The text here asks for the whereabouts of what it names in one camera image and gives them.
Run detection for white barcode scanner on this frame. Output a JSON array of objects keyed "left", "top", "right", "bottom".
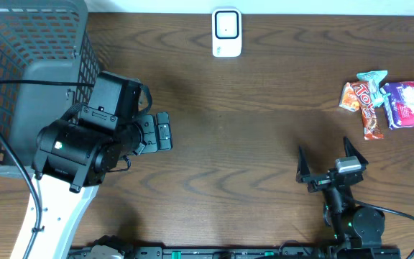
[{"left": 211, "top": 8, "right": 242, "bottom": 58}]

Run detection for purple snack packet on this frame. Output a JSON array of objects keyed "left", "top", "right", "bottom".
[{"left": 380, "top": 81, "right": 414, "bottom": 130}]

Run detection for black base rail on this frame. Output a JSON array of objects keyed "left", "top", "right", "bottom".
[{"left": 68, "top": 245, "right": 402, "bottom": 259}]

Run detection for left black cable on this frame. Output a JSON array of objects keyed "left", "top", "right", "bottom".
[{"left": 0, "top": 78, "right": 95, "bottom": 259}]

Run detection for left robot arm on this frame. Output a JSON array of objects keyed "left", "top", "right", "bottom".
[{"left": 11, "top": 112, "right": 173, "bottom": 258}]

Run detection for red orange snack bar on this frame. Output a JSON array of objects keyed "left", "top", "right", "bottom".
[{"left": 351, "top": 81, "right": 384, "bottom": 140}]

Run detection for small orange white box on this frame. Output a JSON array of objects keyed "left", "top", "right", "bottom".
[{"left": 339, "top": 83, "right": 360, "bottom": 112}]

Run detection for black cable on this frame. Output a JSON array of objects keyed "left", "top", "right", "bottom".
[
  {"left": 0, "top": 78, "right": 95, "bottom": 259},
  {"left": 350, "top": 196, "right": 414, "bottom": 259}
]

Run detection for grey plastic mesh basket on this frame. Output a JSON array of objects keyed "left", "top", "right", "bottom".
[{"left": 0, "top": 0, "right": 100, "bottom": 167}]

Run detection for right black cable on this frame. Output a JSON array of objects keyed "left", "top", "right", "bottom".
[{"left": 350, "top": 196, "right": 414, "bottom": 259}]

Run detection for teal candy packet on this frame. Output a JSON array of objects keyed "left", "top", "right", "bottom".
[{"left": 356, "top": 71, "right": 388, "bottom": 107}]

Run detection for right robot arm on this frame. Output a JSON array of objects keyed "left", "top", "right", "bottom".
[{"left": 296, "top": 137, "right": 385, "bottom": 258}]

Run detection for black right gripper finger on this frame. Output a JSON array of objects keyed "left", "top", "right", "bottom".
[
  {"left": 343, "top": 137, "right": 368, "bottom": 165},
  {"left": 296, "top": 146, "right": 311, "bottom": 176}
]

